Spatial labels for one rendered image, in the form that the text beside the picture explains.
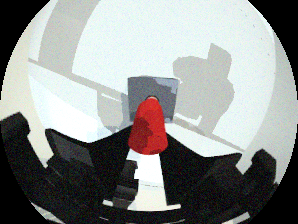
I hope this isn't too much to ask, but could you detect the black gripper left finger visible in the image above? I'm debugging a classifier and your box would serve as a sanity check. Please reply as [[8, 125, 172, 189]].
[[45, 125, 132, 201]]

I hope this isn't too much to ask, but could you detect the red marker cap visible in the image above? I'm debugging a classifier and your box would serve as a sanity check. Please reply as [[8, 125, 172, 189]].
[[128, 100, 168, 156]]

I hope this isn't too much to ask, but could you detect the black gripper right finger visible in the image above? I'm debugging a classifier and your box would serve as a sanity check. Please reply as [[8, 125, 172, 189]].
[[158, 132, 242, 206]]

